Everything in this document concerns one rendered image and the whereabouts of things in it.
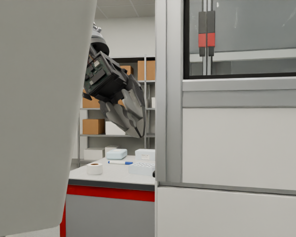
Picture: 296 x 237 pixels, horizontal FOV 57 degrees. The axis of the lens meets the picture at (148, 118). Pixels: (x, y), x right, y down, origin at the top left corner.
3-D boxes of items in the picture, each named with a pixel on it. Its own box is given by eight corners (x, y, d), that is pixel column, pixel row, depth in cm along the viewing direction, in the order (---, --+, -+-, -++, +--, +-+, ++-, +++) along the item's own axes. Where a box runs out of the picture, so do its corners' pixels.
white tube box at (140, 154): (135, 159, 160) (135, 150, 160) (139, 157, 168) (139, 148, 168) (156, 160, 156) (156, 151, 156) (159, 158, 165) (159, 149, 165)
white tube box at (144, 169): (128, 173, 125) (128, 164, 125) (138, 169, 133) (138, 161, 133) (151, 176, 119) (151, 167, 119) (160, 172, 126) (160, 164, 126)
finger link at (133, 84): (127, 115, 50) (107, 81, 53) (132, 117, 51) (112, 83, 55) (147, 99, 48) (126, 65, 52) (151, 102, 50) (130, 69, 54)
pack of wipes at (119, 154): (121, 160, 159) (121, 152, 158) (105, 159, 160) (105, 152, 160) (127, 155, 173) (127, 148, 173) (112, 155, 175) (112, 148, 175)
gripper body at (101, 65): (83, 101, 47) (59, 53, 52) (111, 112, 55) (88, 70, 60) (115, 73, 45) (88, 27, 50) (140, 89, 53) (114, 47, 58)
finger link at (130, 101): (128, 132, 44) (105, 90, 48) (144, 138, 49) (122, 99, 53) (143, 121, 43) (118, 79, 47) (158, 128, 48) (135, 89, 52)
